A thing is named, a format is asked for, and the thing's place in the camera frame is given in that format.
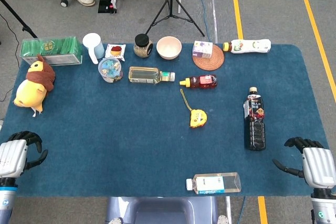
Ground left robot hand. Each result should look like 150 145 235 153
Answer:
0 131 49 179

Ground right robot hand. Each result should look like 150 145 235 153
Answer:
272 136 336 189

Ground yellow tape measure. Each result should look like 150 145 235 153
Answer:
180 88 208 130

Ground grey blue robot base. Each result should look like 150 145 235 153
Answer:
104 196 232 224

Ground yellow plush toy brown scarf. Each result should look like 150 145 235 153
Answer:
13 54 56 118

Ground dark coffee bottle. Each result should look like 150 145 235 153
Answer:
243 87 267 152

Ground clear bottle blue label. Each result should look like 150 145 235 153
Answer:
186 172 242 195

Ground green tissue pack box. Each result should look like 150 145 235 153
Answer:
20 36 83 67

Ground blue carpet mat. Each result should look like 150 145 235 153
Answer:
0 42 330 198

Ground clear jar colourful pieces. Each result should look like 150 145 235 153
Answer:
98 57 123 84

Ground black slanted stand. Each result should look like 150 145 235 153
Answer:
0 0 38 39

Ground white cup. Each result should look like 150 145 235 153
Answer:
82 33 106 65

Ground white label tea bottle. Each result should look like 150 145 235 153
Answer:
223 38 271 55

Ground honey squeeze bottle yellow cap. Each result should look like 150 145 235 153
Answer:
179 74 218 89

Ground white red snack packet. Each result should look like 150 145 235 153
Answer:
104 44 127 61

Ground round woven coaster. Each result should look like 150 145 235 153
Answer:
192 44 225 71

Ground pale yellow drink bottle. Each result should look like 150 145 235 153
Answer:
128 66 176 84

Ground purple white carton box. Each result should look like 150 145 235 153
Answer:
192 40 214 59

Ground glass grain jar black lid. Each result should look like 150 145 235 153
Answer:
133 34 154 58

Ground black power strip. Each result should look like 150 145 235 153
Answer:
98 0 118 14

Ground beige bowl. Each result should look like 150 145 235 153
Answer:
156 36 182 60

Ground blue floor cable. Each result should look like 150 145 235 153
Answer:
183 0 212 42
237 196 248 224

